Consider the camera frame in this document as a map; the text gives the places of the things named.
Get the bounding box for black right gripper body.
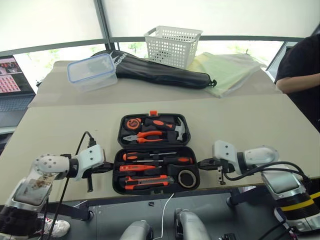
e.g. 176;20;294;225
211;159;227;186

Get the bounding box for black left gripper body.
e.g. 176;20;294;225
86;161;108;193

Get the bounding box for black orange handled screwdriver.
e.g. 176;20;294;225
136;156;194;167
121;151;178;161

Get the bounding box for orange tester pen screwdriver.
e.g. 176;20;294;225
119;164;161;172

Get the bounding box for black electrical tape roll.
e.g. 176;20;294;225
178;169;197;188

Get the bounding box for orange black utility knife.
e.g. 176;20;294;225
124;174;175;191

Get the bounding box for black tool case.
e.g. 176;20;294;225
111;109;201;196

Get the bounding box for orange black tape measure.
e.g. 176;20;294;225
124;117;143;131

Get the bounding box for grey rounded robot leg cover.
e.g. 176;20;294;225
119;219;153;240
174;207;211;240

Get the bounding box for white sneaker with red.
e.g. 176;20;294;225
37;216;71;238

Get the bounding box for clear container with blue lid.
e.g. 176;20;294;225
66;54;118;93

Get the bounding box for pale plastic document pouch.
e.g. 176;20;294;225
187;51;267;99

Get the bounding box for black racket bag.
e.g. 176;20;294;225
89;49;217;90

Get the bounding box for white translucent document pouch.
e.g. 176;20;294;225
219;52;268;76

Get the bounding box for open laptop computer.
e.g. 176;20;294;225
0;55;37;128

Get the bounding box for white plastic lattice basket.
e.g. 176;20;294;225
143;25;204;70

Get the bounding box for person in black shirt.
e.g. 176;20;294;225
274;33;320;133

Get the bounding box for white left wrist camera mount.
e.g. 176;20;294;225
73;144;106;181

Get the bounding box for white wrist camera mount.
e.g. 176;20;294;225
73;144;106;181
211;139;245;176

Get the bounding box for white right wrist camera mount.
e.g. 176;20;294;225
211;139;245;176

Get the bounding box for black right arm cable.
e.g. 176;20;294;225
223;161;313;191

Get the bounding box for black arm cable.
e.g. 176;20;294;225
223;161;313;191
46;131;97;240

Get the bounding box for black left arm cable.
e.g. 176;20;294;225
46;131;97;240

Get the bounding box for black table clamp bracket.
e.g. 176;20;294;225
226;187;258;207
47;199;95;221

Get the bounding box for orange handled pliers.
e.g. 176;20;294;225
122;130;165;145

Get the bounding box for black orange handled hammer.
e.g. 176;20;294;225
142;117;189;143

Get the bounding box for thin white cable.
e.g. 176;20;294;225
159;192;175;240

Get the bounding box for dark window frame post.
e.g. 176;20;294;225
93;0;118;62

